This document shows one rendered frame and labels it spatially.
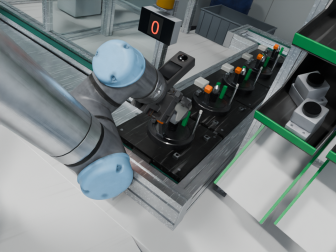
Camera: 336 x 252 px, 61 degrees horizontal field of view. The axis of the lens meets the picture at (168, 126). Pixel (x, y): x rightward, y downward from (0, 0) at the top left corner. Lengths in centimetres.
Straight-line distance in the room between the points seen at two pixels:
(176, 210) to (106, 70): 39
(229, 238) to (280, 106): 37
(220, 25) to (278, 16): 254
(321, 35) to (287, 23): 449
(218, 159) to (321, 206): 28
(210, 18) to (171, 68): 215
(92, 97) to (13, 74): 20
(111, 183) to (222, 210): 50
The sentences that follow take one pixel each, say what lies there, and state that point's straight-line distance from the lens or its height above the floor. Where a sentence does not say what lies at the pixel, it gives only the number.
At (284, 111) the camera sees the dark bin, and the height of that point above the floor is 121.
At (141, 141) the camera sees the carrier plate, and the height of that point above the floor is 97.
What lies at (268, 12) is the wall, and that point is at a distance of 528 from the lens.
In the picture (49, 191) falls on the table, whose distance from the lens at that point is 79.
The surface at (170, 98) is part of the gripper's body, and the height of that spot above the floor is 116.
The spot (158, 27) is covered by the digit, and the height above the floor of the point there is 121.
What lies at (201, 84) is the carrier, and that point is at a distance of 111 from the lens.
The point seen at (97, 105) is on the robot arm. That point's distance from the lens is 47.
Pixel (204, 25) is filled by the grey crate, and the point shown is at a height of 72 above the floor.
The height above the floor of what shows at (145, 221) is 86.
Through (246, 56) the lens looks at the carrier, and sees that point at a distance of 155.
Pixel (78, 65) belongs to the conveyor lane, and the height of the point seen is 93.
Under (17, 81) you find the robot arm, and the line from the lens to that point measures 31.
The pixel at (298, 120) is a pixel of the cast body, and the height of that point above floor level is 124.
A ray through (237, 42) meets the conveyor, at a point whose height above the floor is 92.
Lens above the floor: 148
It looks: 36 degrees down
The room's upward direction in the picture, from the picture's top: 17 degrees clockwise
